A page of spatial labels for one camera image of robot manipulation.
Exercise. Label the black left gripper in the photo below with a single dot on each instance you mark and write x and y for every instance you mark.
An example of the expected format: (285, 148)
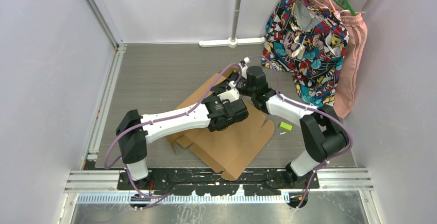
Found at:
(216, 93)

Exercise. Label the brown cardboard box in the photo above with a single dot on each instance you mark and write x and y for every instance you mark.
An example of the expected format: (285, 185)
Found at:
(228, 152)

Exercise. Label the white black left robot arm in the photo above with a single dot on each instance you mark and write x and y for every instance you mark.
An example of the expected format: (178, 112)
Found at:
(135, 132)

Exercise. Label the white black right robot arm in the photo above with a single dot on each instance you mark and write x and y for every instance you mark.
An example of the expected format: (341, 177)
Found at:
(324, 136)

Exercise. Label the white rack stand with pole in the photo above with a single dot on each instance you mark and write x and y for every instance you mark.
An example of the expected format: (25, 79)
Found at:
(232, 41)

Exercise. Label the small green block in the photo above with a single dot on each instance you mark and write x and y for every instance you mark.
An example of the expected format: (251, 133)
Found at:
(285, 126)

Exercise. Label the colourful cartoon print garment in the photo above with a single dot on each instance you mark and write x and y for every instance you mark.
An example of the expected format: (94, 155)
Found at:
(310, 42)

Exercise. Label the pink garment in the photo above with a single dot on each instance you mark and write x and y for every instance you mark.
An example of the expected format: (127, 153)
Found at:
(344, 98)

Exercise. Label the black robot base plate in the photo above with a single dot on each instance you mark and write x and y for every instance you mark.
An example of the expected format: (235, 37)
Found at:
(254, 182)

